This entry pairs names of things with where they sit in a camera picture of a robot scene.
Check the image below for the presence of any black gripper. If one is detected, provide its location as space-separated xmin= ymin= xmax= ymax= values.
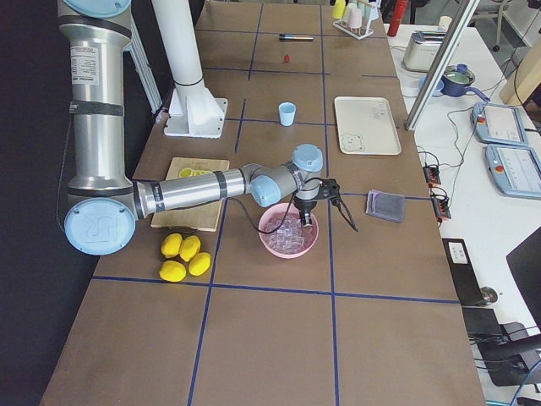
xmin=293 ymin=185 xmax=320 ymax=228

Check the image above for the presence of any clear ice cubes pile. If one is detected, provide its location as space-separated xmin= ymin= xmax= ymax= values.
xmin=263 ymin=214 xmax=315 ymax=255

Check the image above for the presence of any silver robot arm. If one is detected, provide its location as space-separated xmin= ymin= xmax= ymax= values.
xmin=57 ymin=1 xmax=326 ymax=255

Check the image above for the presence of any light blue cup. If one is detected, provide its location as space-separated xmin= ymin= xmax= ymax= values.
xmin=278 ymin=101 xmax=297 ymax=127

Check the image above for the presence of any white cup rack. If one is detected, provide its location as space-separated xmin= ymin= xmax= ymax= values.
xmin=332 ymin=0 xmax=381 ymax=40

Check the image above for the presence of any pink cup on rack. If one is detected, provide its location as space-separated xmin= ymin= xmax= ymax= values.
xmin=344 ymin=8 xmax=363 ymax=30

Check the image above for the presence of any pink bowl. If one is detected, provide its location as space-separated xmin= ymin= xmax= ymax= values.
xmin=258 ymin=203 xmax=320 ymax=259

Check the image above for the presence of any folded grey cloth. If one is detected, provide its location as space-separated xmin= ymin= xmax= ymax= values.
xmin=366 ymin=189 xmax=406 ymax=223

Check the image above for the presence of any wooden cutting board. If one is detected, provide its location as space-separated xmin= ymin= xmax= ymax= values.
xmin=151 ymin=157 xmax=230 ymax=232

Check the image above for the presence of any cream bear tray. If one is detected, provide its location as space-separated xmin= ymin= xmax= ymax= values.
xmin=334 ymin=96 xmax=402 ymax=156

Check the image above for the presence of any yellow lemon near right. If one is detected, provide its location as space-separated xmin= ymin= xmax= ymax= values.
xmin=189 ymin=252 xmax=211 ymax=277

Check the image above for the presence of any yellow lemon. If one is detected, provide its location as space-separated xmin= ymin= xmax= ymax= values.
xmin=189 ymin=252 xmax=211 ymax=277
xmin=179 ymin=235 xmax=201 ymax=262
xmin=159 ymin=261 xmax=187 ymax=283
xmin=161 ymin=233 xmax=183 ymax=259

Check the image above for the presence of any yellow lemon far right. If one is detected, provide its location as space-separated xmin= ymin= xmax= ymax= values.
xmin=179 ymin=235 xmax=201 ymax=262

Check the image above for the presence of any lemon slices row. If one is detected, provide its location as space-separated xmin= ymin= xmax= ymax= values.
xmin=178 ymin=167 xmax=212 ymax=178

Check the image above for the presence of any yellow lemon far left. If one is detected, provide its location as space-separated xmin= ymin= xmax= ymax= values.
xmin=161 ymin=233 xmax=183 ymax=259

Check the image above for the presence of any yellow lemon near left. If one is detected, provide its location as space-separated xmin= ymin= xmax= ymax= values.
xmin=159 ymin=261 xmax=187 ymax=283

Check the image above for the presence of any steel black muddler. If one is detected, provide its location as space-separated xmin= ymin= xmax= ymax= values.
xmin=278 ymin=33 xmax=314 ymax=41

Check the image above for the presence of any blue bowl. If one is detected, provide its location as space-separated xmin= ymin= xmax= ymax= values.
xmin=417 ymin=74 xmax=445 ymax=99

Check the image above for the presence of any blue saucepan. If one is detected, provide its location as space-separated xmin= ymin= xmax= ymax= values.
xmin=441 ymin=63 xmax=490 ymax=102

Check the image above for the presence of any cream toaster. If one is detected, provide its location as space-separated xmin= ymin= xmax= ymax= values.
xmin=403 ymin=30 xmax=445 ymax=72

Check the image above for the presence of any upper teach pendant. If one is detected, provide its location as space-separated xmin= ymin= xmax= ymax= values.
xmin=472 ymin=101 xmax=528 ymax=146

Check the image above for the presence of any teach pendant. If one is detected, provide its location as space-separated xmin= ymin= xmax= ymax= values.
xmin=472 ymin=101 xmax=528 ymax=146
xmin=485 ymin=144 xmax=540 ymax=200

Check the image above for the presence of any lower teach pendant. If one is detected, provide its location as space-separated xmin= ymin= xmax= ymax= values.
xmin=485 ymin=144 xmax=540 ymax=200

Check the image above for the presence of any red bottle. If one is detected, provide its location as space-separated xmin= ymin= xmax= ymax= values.
xmin=387 ymin=0 xmax=408 ymax=37

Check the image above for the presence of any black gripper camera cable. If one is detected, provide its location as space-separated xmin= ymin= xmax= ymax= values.
xmin=226 ymin=176 xmax=360 ymax=236

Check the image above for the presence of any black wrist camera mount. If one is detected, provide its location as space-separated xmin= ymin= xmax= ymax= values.
xmin=320 ymin=178 xmax=342 ymax=207

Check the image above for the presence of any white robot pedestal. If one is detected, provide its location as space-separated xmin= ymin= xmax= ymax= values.
xmin=152 ymin=0 xmax=228 ymax=139

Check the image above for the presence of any aluminium frame post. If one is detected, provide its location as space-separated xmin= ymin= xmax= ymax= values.
xmin=405 ymin=0 xmax=480 ymax=131

